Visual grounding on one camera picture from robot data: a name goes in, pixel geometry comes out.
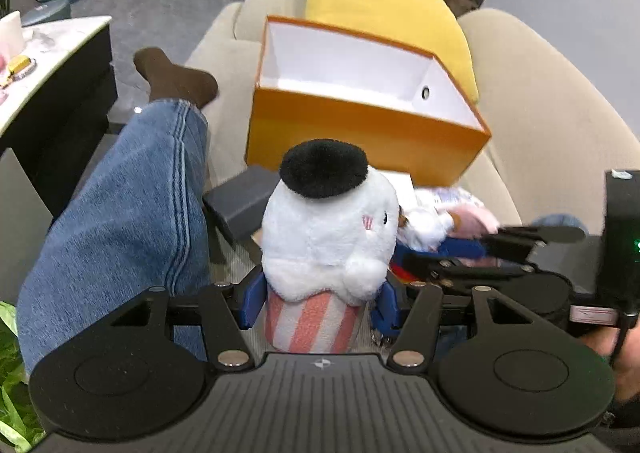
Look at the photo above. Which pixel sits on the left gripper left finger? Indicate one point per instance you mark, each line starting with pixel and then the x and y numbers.
pixel 222 311

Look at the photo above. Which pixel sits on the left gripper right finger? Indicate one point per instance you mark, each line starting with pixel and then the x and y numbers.
pixel 417 324

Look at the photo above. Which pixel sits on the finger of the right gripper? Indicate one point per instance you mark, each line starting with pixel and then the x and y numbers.
pixel 511 241
pixel 412 267

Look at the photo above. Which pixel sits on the dark grey photo card box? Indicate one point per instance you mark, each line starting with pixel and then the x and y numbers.
pixel 237 205

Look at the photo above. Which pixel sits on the white seal plush black hat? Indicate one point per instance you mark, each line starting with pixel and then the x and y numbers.
pixel 328 233

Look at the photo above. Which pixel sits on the person right hand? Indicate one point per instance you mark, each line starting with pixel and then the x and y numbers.
pixel 626 366

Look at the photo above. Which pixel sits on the beige sofa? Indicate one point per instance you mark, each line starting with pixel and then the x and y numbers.
pixel 553 136

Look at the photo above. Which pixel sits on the blue jeans leg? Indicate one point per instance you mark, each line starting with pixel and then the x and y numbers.
pixel 137 223

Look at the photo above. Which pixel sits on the orange cardboard box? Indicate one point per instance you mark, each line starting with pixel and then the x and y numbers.
pixel 398 103

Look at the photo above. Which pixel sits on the brown sock foot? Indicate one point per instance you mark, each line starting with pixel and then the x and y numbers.
pixel 169 81

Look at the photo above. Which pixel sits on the white coffee table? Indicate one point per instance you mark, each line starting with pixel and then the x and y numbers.
pixel 54 118

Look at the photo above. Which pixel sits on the yellow pillow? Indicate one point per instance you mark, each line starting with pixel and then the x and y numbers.
pixel 428 25

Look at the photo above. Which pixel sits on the white paper cup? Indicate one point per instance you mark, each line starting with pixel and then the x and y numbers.
pixel 12 42

